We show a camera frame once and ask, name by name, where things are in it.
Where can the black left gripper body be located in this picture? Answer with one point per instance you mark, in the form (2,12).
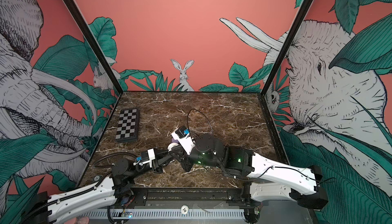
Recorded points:
(154,169)

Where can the white round puck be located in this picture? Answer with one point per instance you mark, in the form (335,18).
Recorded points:
(172,145)

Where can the black corner post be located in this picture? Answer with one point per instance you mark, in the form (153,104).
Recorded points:
(304,7)
(92,41)

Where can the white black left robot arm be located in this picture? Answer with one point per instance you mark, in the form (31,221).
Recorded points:
(114,188)

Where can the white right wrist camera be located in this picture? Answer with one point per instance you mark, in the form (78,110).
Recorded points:
(183,137)

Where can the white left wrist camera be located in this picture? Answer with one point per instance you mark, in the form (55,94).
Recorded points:
(146,157)

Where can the black white chessboard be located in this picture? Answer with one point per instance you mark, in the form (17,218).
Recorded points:
(128,125)

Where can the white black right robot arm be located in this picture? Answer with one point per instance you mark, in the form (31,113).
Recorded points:
(266,179)

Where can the white perforated vent strip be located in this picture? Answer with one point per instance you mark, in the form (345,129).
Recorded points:
(170,214)

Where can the poker chip on vent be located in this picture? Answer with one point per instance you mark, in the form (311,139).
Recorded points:
(184,209)

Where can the black left corner post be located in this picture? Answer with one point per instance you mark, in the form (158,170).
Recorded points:
(92,41)

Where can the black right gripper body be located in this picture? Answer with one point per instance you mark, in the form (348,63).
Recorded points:
(188,161)

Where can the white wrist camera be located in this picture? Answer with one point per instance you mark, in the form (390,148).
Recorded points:
(183,137)
(146,157)

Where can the black right corner post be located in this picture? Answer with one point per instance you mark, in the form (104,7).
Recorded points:
(304,7)

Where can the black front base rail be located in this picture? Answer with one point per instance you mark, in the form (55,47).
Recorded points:
(245,197)

